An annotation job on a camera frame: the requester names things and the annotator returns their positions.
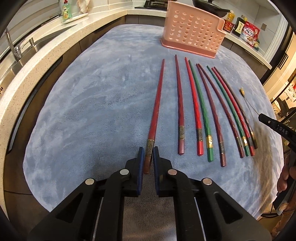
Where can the cereal bag red white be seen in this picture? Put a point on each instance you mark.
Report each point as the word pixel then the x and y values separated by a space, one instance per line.
pixel 250 33

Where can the green dish soap bottle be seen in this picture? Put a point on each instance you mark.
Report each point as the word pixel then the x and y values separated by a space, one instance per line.
pixel 66 10

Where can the grey-blue plush table mat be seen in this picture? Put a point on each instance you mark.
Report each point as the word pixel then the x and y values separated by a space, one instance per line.
pixel 99 111

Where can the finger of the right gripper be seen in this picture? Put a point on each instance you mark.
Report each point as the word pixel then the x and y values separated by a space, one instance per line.
pixel 285 131

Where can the dark red faceted chopstick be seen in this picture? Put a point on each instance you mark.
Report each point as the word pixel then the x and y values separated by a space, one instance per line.
pixel 216 121

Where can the red snack packet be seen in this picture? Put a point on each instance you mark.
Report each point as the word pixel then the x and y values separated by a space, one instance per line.
pixel 228 26

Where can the pink perforated utensil holder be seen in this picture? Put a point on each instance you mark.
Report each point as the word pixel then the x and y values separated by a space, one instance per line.
pixel 192 30

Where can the green chopstick gold band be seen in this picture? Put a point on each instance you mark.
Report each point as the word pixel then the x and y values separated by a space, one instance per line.
pixel 208 133

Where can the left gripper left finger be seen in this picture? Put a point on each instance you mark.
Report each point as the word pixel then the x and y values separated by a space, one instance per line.
pixel 94 210

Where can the person's right hand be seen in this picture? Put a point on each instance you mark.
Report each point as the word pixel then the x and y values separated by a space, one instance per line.
pixel 286 172

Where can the brown chopstick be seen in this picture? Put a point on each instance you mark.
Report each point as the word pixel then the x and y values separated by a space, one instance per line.
pixel 241 109

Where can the bright red chopstick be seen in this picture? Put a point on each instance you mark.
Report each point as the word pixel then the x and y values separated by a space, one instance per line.
pixel 200 149

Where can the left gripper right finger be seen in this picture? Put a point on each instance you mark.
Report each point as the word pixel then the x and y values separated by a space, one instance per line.
pixel 203 211

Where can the hanging white towel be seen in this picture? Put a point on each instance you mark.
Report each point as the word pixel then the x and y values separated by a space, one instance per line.
pixel 83 5

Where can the black wok with lid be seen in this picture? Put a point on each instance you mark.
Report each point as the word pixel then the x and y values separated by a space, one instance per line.
pixel 211 8

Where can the small green box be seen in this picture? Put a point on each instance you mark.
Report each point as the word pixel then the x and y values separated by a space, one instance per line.
pixel 256 45

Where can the chrome sink faucet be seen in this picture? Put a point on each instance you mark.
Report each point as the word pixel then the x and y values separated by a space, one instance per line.
pixel 16 50

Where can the dark soy sauce bottle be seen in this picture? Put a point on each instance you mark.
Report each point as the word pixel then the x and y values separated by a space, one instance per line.
pixel 238 27

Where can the black gas stove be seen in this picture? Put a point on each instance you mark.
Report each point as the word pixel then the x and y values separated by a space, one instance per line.
pixel 154 4

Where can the gold flower spoon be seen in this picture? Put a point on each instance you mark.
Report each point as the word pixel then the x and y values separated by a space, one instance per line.
pixel 242 92

